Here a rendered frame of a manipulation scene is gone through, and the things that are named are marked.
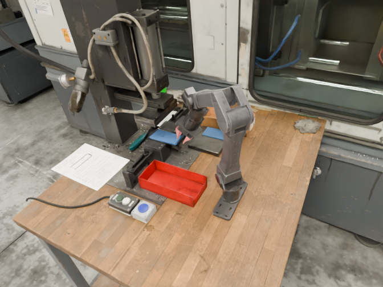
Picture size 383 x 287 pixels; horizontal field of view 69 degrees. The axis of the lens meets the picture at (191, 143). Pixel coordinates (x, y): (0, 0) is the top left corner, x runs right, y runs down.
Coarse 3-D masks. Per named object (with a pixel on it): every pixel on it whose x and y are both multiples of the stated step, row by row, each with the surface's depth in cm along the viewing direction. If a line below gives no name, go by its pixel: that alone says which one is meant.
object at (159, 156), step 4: (144, 148) 126; (148, 148) 124; (164, 148) 124; (168, 148) 127; (156, 152) 123; (160, 152) 122; (164, 152) 125; (168, 152) 128; (156, 156) 125; (160, 156) 124; (164, 156) 126; (168, 156) 129; (152, 160) 128; (160, 160) 125; (164, 160) 126
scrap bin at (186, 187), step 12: (156, 168) 123; (168, 168) 118; (180, 168) 115; (144, 180) 111; (156, 180) 118; (168, 180) 117; (180, 180) 117; (192, 180) 115; (204, 180) 111; (156, 192) 112; (168, 192) 108; (180, 192) 104; (192, 192) 111; (192, 204) 105
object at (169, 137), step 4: (156, 132) 130; (160, 132) 130; (164, 132) 130; (152, 136) 127; (156, 136) 127; (164, 136) 127; (168, 136) 127; (172, 136) 127; (176, 136) 127; (180, 136) 126; (164, 140) 124; (168, 140) 124; (172, 140) 124; (176, 140) 124; (180, 140) 124; (176, 144) 122
